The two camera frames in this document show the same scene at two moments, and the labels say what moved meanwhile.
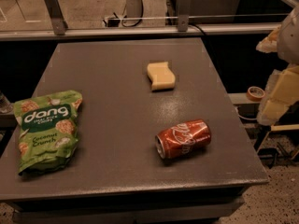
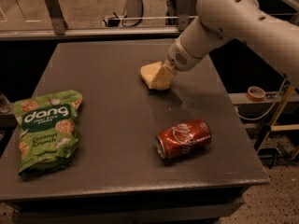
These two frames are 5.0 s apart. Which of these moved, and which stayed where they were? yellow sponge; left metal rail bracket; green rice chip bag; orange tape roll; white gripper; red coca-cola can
Moved: yellow sponge; white gripper
Stayed: left metal rail bracket; green rice chip bag; red coca-cola can; orange tape roll
